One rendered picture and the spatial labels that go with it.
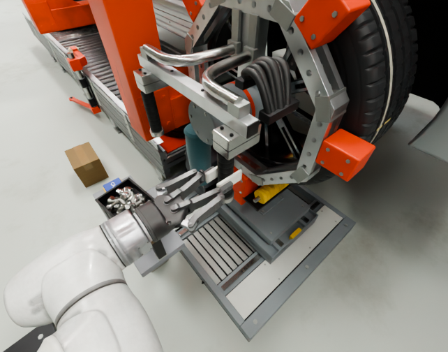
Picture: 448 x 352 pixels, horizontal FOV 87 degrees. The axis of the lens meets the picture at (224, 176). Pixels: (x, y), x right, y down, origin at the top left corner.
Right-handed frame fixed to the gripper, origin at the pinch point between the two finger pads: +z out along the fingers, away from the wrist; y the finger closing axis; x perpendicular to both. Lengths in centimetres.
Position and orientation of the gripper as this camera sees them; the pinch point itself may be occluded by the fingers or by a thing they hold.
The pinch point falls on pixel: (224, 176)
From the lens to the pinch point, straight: 54.0
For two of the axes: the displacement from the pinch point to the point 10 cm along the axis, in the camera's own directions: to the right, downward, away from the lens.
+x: 0.0, -6.7, -7.4
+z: 7.6, -4.8, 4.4
